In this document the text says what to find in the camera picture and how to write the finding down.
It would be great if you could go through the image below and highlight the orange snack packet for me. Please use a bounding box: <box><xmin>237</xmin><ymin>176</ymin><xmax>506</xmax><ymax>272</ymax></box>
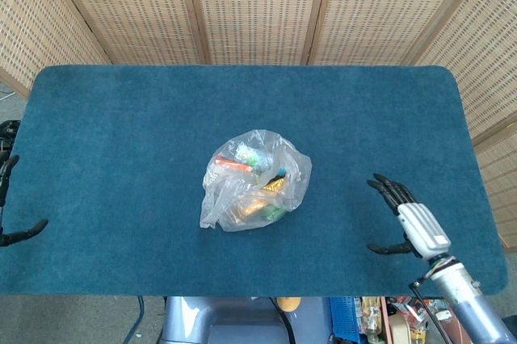
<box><xmin>215</xmin><ymin>155</ymin><xmax>252</xmax><ymax>173</ymax></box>

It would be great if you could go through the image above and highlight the woven bamboo folding screen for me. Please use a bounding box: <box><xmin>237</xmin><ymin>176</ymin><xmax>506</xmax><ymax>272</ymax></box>
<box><xmin>0</xmin><ymin>0</ymin><xmax>517</xmax><ymax>248</ymax></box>

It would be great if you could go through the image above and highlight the clear yellow bottle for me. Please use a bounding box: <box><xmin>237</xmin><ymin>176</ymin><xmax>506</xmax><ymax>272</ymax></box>
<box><xmin>360</xmin><ymin>296</ymin><xmax>383</xmax><ymax>343</ymax></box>

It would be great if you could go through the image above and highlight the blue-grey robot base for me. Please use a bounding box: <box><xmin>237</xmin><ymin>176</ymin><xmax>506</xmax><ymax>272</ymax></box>
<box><xmin>159</xmin><ymin>296</ymin><xmax>332</xmax><ymax>344</ymax></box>

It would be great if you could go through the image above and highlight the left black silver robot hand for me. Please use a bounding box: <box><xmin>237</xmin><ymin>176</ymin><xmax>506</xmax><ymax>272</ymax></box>
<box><xmin>0</xmin><ymin>153</ymin><xmax>50</xmax><ymax>248</ymax></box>

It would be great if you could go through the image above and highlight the clear plastic bag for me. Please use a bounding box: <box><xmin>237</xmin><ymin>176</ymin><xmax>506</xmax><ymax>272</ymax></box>
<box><xmin>199</xmin><ymin>128</ymin><xmax>313</xmax><ymax>233</ymax></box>

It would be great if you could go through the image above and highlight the black yellow snack packet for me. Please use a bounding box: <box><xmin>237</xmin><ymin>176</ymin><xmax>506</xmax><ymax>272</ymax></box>
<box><xmin>258</xmin><ymin>172</ymin><xmax>288</xmax><ymax>194</ymax></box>

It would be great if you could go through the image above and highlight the pink box of clutter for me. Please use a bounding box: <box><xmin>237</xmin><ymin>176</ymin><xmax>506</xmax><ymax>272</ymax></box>
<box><xmin>379</xmin><ymin>296</ymin><xmax>469</xmax><ymax>344</ymax></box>

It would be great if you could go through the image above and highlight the orange round object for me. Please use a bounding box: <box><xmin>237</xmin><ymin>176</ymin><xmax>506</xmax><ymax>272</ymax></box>
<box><xmin>276</xmin><ymin>296</ymin><xmax>303</xmax><ymax>313</ymax></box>

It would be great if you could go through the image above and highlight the gold foil snack packet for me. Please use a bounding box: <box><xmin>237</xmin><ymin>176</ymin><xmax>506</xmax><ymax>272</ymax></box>
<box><xmin>229</xmin><ymin>196</ymin><xmax>270</xmax><ymax>222</ymax></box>

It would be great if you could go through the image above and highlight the blue floor cable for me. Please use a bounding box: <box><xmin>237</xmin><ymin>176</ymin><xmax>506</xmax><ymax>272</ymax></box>
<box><xmin>120</xmin><ymin>296</ymin><xmax>145</xmax><ymax>344</ymax></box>

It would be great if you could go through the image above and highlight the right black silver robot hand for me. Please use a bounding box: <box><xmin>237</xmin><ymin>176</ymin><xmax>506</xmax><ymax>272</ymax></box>
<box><xmin>366</xmin><ymin>173</ymin><xmax>452</xmax><ymax>261</ymax></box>

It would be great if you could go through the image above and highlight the thick black base cable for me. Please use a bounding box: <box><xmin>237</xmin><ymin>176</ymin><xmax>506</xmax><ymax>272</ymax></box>
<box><xmin>269</xmin><ymin>297</ymin><xmax>294</xmax><ymax>344</ymax></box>

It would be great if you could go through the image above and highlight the blue carpet mat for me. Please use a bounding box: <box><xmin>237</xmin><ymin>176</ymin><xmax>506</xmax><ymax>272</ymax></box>
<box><xmin>0</xmin><ymin>64</ymin><xmax>509</xmax><ymax>297</ymax></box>

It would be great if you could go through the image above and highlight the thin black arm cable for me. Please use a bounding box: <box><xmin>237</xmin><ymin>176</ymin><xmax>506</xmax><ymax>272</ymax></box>
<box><xmin>408</xmin><ymin>281</ymin><xmax>449</xmax><ymax>344</ymax></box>

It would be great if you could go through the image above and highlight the black device with cables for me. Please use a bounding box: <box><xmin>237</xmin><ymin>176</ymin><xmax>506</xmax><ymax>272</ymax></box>
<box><xmin>0</xmin><ymin>120</ymin><xmax>22</xmax><ymax>147</ymax></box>

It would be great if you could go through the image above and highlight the blue perforated plastic basket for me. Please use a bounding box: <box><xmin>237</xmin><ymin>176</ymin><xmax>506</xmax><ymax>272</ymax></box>
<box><xmin>329</xmin><ymin>296</ymin><xmax>360</xmax><ymax>344</ymax></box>

